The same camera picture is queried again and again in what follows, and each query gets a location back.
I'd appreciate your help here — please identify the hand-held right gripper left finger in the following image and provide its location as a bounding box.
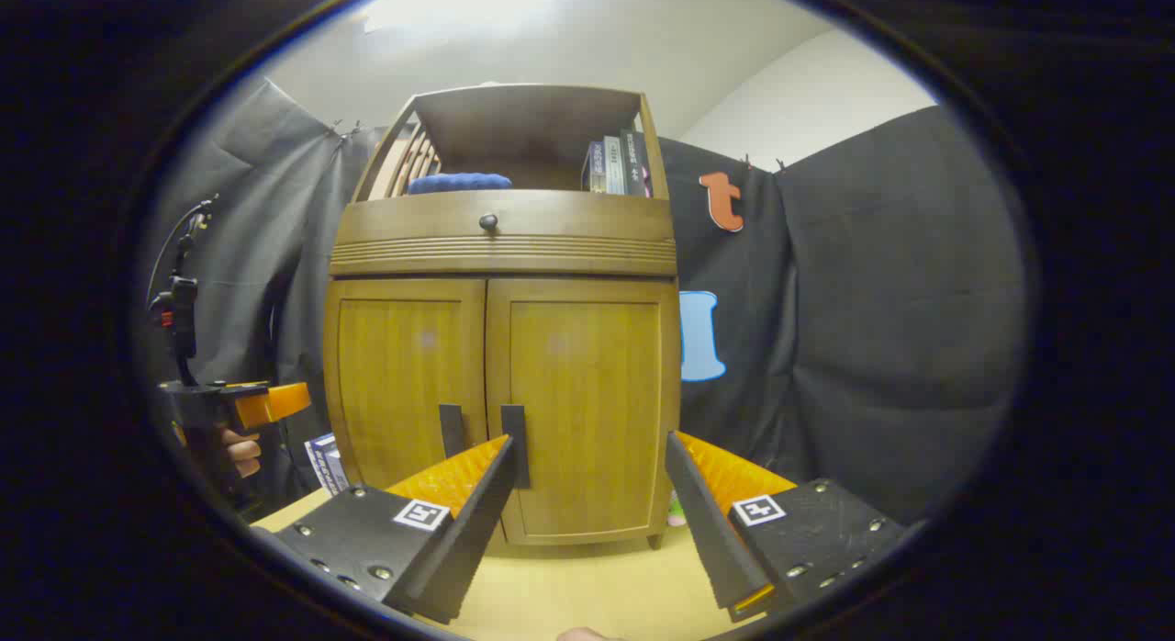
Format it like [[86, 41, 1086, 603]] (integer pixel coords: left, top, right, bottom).
[[274, 434, 520, 625]]

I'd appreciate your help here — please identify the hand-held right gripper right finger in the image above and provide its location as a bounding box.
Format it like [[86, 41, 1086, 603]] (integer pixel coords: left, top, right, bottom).
[[665, 430, 905, 624]]

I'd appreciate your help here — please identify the wooden cabinet door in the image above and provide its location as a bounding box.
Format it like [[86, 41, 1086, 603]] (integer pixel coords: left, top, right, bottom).
[[323, 278, 487, 491], [485, 278, 682, 546]]

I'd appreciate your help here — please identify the wooden double-door shoe cabinet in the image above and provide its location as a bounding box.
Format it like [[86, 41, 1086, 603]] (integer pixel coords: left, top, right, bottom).
[[321, 83, 682, 550]]

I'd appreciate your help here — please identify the wooden cabinet drawer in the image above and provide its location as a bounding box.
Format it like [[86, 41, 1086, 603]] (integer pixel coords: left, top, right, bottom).
[[335, 189, 677, 247]]

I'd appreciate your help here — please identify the blue and white box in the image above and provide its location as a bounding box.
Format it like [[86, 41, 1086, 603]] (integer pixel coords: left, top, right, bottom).
[[305, 433, 350, 495]]

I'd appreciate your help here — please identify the black backdrop cloth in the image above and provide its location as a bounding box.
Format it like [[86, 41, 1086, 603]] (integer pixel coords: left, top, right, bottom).
[[138, 76, 1024, 527]]

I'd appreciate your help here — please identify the blue folded cloth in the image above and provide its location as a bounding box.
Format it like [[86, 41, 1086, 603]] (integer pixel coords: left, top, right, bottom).
[[408, 172, 513, 196]]

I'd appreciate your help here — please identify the dark-spined book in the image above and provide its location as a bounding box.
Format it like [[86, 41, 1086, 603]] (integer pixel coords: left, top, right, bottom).
[[620, 129, 653, 198]]

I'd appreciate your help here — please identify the grey-spined book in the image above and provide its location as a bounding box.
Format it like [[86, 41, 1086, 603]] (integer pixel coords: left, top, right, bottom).
[[601, 136, 627, 195]]

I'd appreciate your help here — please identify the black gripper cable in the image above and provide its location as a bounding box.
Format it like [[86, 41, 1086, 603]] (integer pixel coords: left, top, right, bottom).
[[147, 196, 219, 302]]

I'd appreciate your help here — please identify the black door handle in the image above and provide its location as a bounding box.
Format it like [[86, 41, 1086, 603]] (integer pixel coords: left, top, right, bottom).
[[500, 405, 532, 489], [439, 404, 467, 458]]

